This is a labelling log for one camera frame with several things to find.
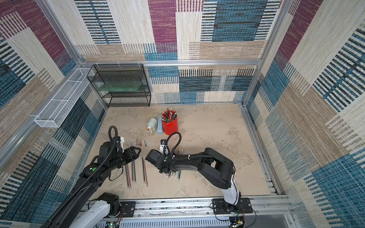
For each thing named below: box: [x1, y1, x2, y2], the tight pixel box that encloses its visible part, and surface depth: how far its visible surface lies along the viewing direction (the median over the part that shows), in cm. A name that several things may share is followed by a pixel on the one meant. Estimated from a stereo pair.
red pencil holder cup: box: [160, 110, 179, 136], surface depth 97 cm
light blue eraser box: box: [156, 114, 163, 135], surface depth 102 cm
